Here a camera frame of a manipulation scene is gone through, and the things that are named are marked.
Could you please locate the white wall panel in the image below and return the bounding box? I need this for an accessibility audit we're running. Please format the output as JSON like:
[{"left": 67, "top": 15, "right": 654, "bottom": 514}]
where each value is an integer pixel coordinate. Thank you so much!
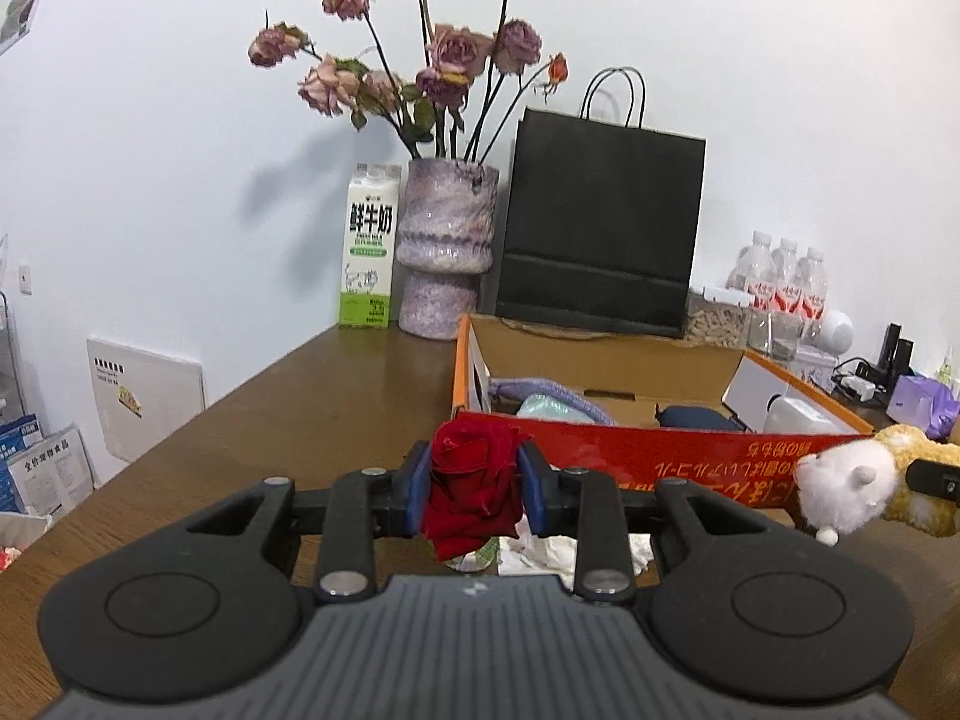
[{"left": 86, "top": 338, "right": 206, "bottom": 463}]

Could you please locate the red fabric rose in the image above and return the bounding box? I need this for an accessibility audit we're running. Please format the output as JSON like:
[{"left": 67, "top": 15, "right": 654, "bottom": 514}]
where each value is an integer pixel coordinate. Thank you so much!
[{"left": 421, "top": 418, "right": 523, "bottom": 562}]

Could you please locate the empty glass cup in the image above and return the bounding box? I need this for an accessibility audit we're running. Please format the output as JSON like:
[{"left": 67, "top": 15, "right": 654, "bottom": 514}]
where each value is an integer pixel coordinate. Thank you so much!
[{"left": 747, "top": 309, "right": 805, "bottom": 362}]

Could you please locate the navy blue pouch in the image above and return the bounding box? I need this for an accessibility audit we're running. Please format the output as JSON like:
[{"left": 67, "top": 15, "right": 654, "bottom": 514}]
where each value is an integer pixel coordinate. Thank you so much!
[{"left": 654, "top": 405, "right": 745, "bottom": 433}]

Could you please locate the white round speaker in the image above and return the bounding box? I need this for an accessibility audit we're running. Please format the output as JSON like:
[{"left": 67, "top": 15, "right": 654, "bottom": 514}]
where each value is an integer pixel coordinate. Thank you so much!
[{"left": 815, "top": 309, "right": 854, "bottom": 356}]

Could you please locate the lavender knitted cloth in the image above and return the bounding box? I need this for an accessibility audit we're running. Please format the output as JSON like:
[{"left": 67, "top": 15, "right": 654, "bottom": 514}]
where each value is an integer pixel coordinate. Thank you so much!
[{"left": 488, "top": 377, "right": 617, "bottom": 426}]

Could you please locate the green white milk carton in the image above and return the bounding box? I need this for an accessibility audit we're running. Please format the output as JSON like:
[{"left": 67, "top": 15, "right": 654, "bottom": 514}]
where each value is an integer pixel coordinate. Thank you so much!
[{"left": 338, "top": 164, "right": 402, "bottom": 328}]

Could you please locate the black upright device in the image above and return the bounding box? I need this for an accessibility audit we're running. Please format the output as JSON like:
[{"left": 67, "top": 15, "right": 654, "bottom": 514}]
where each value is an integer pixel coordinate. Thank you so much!
[{"left": 877, "top": 323, "right": 913, "bottom": 392}]

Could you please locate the white yellow plush hamster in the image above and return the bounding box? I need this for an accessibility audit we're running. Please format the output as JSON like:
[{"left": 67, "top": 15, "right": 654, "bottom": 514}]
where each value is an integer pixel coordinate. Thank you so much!
[{"left": 794, "top": 424, "right": 958, "bottom": 546}]

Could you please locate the purple marbled vase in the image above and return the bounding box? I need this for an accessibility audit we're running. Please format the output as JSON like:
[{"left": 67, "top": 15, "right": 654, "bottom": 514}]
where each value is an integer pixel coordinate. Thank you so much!
[{"left": 395, "top": 158, "right": 500, "bottom": 340}]

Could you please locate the dried pink rose bouquet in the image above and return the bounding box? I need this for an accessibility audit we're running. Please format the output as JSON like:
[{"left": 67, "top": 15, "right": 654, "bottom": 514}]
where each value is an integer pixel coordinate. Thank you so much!
[{"left": 245, "top": 0, "right": 569, "bottom": 164}]

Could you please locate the crumpled white tissue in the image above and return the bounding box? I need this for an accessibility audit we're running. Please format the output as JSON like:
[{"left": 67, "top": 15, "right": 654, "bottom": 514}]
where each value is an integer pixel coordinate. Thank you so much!
[{"left": 449, "top": 515, "right": 656, "bottom": 579}]

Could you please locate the cardboard box orange red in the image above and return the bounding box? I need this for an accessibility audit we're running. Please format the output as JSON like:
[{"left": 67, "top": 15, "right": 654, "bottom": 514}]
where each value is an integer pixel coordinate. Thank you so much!
[{"left": 452, "top": 316, "right": 872, "bottom": 509}]

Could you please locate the white charger with cables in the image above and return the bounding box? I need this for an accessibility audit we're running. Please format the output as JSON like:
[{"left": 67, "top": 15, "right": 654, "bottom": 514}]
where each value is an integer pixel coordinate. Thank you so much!
[{"left": 832, "top": 356, "right": 890, "bottom": 408}]

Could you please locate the purple tissue pack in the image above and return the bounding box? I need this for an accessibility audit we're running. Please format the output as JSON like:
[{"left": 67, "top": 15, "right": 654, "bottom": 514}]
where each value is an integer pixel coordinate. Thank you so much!
[{"left": 887, "top": 376, "right": 958, "bottom": 440}]

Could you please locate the stack of booklets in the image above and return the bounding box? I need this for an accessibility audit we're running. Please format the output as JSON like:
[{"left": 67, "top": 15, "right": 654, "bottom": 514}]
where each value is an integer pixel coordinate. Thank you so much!
[{"left": 0, "top": 415, "right": 94, "bottom": 518}]

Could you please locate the clear seed storage container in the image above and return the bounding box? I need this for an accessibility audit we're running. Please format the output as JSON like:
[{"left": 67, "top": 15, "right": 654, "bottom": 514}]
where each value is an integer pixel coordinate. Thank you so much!
[{"left": 683, "top": 286, "right": 754, "bottom": 349}]

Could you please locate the black paper shopping bag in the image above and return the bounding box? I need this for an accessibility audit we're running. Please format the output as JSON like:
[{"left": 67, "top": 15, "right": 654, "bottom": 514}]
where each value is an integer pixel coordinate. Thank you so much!
[{"left": 494, "top": 67, "right": 706, "bottom": 338}]

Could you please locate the water bottle middle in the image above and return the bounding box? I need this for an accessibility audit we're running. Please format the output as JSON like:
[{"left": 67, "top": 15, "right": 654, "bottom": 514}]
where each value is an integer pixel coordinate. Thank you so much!
[{"left": 771, "top": 238, "right": 799, "bottom": 314}]

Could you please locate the white plastic bottle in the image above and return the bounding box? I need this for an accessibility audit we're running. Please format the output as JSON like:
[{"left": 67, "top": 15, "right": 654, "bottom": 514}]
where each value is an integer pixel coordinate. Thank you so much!
[{"left": 761, "top": 395, "right": 848, "bottom": 436}]

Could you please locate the water bottle left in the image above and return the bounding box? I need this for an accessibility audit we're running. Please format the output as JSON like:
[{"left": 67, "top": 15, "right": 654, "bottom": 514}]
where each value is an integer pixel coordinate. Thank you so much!
[{"left": 727, "top": 231, "right": 776, "bottom": 312}]

